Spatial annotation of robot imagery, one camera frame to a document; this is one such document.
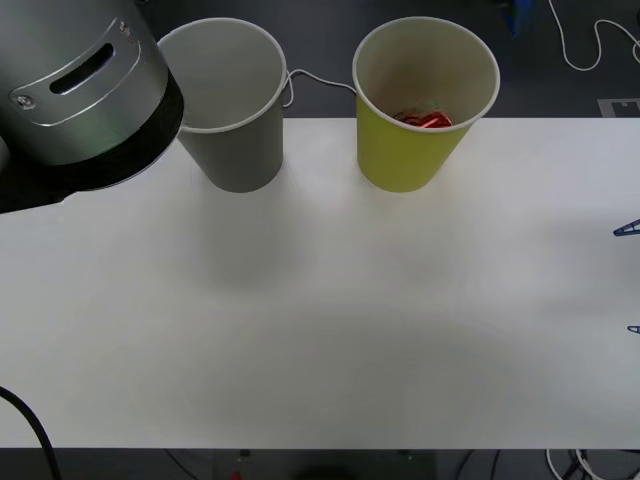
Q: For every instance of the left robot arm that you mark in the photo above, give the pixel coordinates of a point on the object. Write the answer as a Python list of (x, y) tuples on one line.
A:
[(75, 90)]

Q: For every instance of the grey plastic bin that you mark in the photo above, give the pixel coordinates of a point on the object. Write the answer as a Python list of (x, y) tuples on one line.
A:
[(240, 150)]

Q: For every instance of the yellow-green plastic bin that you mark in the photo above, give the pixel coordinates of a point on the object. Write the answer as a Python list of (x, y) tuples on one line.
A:
[(405, 160)]

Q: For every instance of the grey floor plate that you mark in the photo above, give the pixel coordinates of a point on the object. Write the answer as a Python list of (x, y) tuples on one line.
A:
[(607, 108)]

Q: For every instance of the red drink can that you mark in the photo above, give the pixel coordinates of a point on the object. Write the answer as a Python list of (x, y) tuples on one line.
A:
[(434, 121)]

